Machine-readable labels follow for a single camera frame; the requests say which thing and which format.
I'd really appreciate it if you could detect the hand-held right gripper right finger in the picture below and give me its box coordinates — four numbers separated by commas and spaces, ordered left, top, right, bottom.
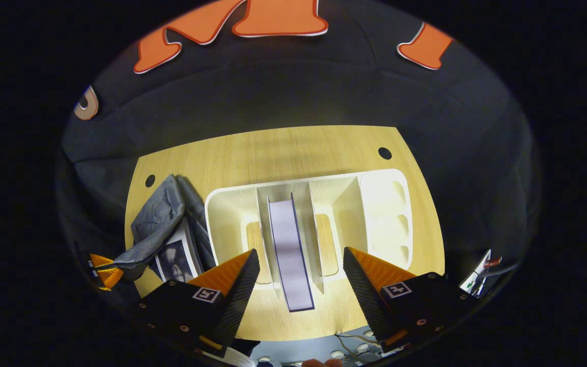
342, 247, 477, 353

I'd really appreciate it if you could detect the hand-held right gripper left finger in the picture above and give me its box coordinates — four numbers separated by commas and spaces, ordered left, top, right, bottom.
129, 249, 261, 352

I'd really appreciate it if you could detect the black cover book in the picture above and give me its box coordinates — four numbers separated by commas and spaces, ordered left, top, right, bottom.
155, 218, 205, 282

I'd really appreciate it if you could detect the grey schoolbag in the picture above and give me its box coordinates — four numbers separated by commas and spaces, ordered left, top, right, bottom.
113, 174, 218, 282

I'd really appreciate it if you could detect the blue cover book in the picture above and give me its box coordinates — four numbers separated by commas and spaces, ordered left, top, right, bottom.
267, 193, 315, 312

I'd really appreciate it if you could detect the white bookshelf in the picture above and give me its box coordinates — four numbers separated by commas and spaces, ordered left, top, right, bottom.
204, 168, 414, 296

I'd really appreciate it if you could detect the white side desk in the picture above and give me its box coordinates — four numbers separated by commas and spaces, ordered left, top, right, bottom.
459, 249, 503, 297

